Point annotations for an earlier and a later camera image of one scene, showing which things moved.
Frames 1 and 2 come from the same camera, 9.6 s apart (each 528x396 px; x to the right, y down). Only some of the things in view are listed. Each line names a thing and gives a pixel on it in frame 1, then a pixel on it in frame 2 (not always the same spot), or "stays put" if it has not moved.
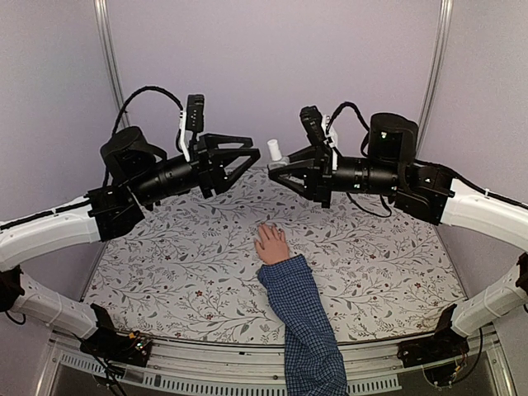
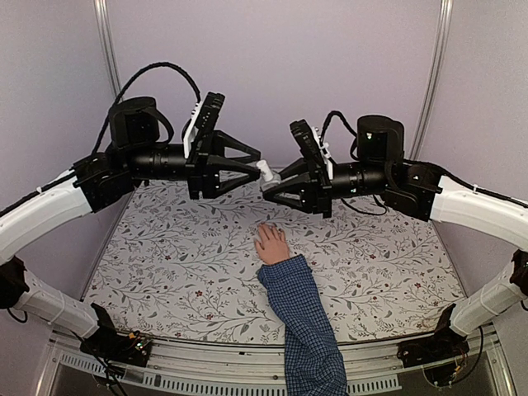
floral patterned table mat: x=192 y=263 stays put
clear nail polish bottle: x=280 y=163 to x=275 y=181
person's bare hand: x=272 y=249 stays put
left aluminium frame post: x=112 y=59 stays put
